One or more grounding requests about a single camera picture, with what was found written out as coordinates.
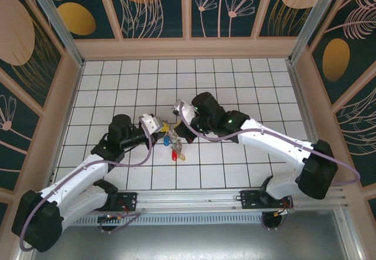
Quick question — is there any red power wire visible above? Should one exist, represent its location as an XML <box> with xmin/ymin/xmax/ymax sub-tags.
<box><xmin>274</xmin><ymin>201</ymin><xmax>294</xmax><ymax>215</ymax></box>
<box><xmin>117</xmin><ymin>201</ymin><xmax>132</xmax><ymax>222</ymax></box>

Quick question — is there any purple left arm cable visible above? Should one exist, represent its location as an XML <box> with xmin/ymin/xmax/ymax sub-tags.
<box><xmin>19</xmin><ymin>130</ymin><xmax>153</xmax><ymax>252</ymax></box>

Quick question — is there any grey keyring holder with rings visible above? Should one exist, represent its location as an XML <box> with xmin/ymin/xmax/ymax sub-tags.
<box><xmin>169</xmin><ymin>130</ymin><xmax>186</xmax><ymax>152</ymax></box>

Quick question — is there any aluminium side rail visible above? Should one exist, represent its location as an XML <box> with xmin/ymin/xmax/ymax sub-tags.
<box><xmin>286</xmin><ymin>61</ymin><xmax>330</xmax><ymax>188</ymax></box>

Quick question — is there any aluminium frame rail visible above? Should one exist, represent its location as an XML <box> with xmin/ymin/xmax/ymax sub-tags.
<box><xmin>14</xmin><ymin>248</ymin><xmax>39</xmax><ymax>260</ymax></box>
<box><xmin>334</xmin><ymin>205</ymin><xmax>364</xmax><ymax>260</ymax></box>

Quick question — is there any aluminium corner post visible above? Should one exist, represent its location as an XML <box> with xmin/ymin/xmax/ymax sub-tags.
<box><xmin>288</xmin><ymin>0</ymin><xmax>335</xmax><ymax>64</ymax></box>
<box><xmin>23</xmin><ymin>0</ymin><xmax>86</xmax><ymax>68</ymax></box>

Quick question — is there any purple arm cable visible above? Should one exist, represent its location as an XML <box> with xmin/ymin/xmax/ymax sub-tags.
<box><xmin>19</xmin><ymin>130</ymin><xmax>153</xmax><ymax>252</ymax></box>
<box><xmin>179</xmin><ymin>102</ymin><xmax>361</xmax><ymax>231</ymax></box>

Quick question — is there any grey slotted cable duct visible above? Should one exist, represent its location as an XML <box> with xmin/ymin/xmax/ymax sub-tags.
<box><xmin>63</xmin><ymin>212</ymin><xmax>265</xmax><ymax>226</ymax></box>

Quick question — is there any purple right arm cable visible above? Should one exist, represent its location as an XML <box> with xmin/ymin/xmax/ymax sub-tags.
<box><xmin>179</xmin><ymin>102</ymin><xmax>361</xmax><ymax>231</ymax></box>

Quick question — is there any small black base plate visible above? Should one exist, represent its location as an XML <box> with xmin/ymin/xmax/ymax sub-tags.
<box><xmin>116</xmin><ymin>191</ymin><xmax>139</xmax><ymax>210</ymax></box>

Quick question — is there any grey metal sheet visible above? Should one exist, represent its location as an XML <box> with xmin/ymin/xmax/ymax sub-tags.
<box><xmin>29</xmin><ymin>209</ymin><xmax>350</xmax><ymax>260</ymax></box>

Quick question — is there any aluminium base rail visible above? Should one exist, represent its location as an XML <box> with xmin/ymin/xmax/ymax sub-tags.
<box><xmin>116</xmin><ymin>186</ymin><xmax>349</xmax><ymax>213</ymax></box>

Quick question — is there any wide black base plate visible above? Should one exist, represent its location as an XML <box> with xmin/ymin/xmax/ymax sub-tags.
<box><xmin>240</xmin><ymin>189</ymin><xmax>294</xmax><ymax>211</ymax></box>

